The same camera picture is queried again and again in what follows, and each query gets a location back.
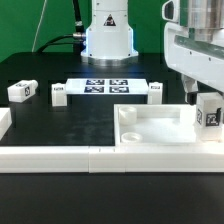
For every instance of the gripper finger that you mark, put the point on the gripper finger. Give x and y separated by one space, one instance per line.
191 89

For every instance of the white square tabletop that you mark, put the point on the white square tabletop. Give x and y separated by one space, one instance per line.
178 124

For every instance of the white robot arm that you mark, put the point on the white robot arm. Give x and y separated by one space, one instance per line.
190 33

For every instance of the white U-shaped obstacle fence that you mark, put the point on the white U-shaped obstacle fence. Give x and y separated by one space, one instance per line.
203 157

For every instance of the white marker plate with tags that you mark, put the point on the white marker plate with tags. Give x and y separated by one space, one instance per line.
110 86

